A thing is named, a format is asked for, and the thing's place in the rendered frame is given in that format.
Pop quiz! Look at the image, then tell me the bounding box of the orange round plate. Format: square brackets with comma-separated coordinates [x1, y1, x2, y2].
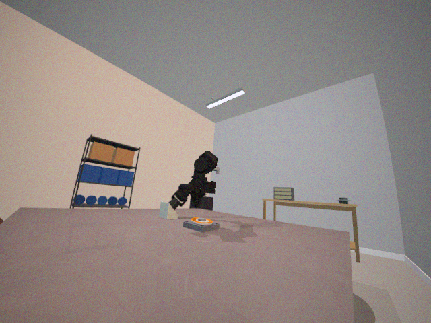
[191, 217, 213, 225]

